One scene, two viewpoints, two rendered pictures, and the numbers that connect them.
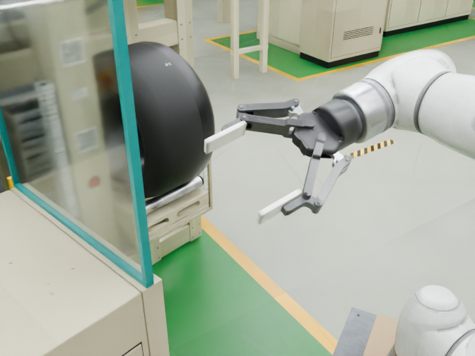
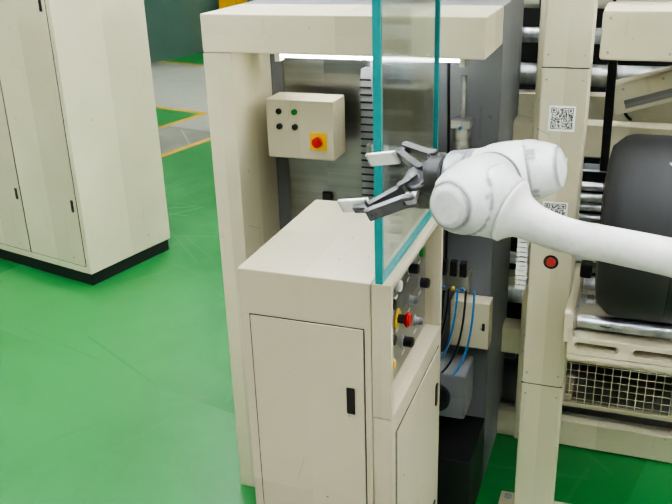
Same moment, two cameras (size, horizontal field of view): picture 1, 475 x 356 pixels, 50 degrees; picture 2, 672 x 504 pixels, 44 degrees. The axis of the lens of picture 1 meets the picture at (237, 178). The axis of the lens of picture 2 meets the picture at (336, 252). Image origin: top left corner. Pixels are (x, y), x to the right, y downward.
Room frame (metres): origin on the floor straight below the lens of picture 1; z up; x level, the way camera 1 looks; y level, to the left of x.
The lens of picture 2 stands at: (-0.03, -1.41, 2.08)
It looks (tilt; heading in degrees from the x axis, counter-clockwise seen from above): 22 degrees down; 67
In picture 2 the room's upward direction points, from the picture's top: 2 degrees counter-clockwise
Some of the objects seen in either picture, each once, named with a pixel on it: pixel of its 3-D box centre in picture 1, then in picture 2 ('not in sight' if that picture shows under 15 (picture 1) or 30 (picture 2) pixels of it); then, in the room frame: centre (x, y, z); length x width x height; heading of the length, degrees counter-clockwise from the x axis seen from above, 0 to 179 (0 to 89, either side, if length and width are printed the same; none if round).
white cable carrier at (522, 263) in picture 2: not in sight; (526, 216); (1.45, 0.57, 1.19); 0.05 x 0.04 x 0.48; 47
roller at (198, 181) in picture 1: (167, 197); (633, 327); (1.64, 0.27, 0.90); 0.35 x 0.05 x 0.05; 137
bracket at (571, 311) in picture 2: not in sight; (575, 300); (1.60, 0.50, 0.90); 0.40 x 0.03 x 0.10; 47
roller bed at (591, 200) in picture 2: not in sight; (575, 216); (1.83, 0.80, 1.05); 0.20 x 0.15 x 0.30; 137
